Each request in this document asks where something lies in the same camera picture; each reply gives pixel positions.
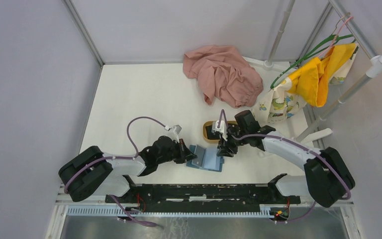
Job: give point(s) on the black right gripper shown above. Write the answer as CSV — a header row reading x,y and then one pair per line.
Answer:
x,y
224,145

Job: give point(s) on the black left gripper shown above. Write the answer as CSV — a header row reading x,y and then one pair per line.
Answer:
x,y
184,154

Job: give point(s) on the blue card holder wallet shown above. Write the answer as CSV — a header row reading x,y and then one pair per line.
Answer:
x,y
211,162

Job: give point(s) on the dark grey credit card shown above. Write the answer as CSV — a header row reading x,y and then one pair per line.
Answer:
x,y
211,134

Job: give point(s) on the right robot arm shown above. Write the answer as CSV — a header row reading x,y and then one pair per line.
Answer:
x,y
326,177

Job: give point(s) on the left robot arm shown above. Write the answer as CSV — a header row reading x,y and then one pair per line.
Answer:
x,y
95,173

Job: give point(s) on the yellow oval card tray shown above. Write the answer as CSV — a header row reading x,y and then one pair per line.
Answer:
x,y
204,133

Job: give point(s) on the dinosaur print cloth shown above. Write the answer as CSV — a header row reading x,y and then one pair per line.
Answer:
x,y
278,105

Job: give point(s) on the pink crumpled cloth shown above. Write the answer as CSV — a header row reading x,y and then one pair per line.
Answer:
x,y
222,73

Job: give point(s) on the yellow garment on hanger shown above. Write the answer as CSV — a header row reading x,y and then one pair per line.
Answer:
x,y
312,79

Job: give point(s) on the green clothes hanger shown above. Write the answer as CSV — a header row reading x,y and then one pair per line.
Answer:
x,y
315,50

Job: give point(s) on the pink clothes hanger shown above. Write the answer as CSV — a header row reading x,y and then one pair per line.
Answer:
x,y
335,37

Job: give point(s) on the white clothes rack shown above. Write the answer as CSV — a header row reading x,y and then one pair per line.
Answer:
x,y
372,72

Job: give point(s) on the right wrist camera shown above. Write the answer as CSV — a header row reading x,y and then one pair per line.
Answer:
x,y
219,126

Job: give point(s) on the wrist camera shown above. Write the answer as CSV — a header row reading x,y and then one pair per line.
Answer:
x,y
219,126
176,129

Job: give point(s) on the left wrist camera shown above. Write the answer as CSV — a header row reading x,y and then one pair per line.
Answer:
x,y
176,129

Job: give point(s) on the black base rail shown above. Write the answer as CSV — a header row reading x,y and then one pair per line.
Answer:
x,y
203,198

